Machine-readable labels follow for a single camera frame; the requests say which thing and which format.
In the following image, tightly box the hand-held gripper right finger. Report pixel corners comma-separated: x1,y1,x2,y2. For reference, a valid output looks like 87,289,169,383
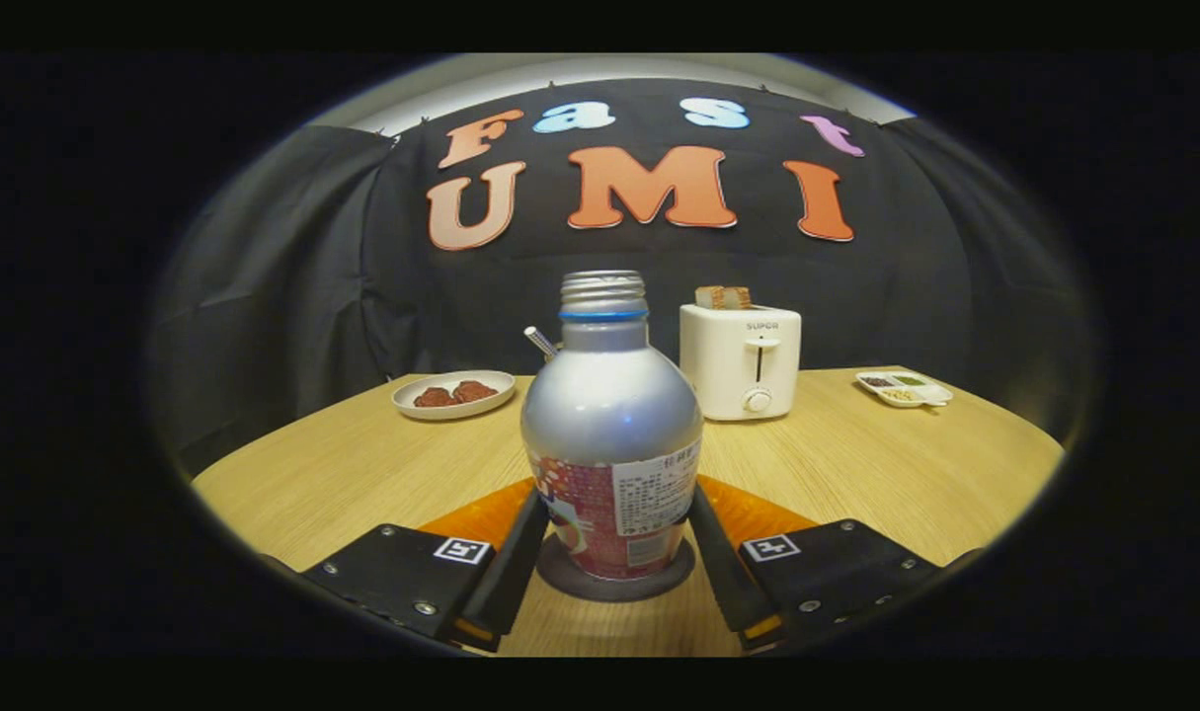
687,475,984,653

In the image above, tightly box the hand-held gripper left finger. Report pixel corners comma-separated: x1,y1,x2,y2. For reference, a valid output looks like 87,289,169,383
301,478,552,653

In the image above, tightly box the dark brown round coaster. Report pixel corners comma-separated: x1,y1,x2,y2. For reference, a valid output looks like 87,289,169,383
535,533,697,602

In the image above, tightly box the silver juice bottle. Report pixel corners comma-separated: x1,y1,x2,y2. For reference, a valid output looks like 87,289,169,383
520,271,704,581

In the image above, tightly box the wooden table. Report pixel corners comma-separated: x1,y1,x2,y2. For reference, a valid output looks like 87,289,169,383
193,367,1067,658

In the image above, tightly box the white oval plate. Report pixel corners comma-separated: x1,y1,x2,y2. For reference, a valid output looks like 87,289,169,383
392,370,517,421

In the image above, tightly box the white toaster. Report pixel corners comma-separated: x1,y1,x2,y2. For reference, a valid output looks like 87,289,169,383
680,303,803,422

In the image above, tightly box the white divided condiment dish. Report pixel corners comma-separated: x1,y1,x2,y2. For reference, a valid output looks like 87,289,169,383
854,370,954,409

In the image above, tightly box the black backdrop cloth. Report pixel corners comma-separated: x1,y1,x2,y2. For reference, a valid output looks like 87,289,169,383
150,79,1094,475

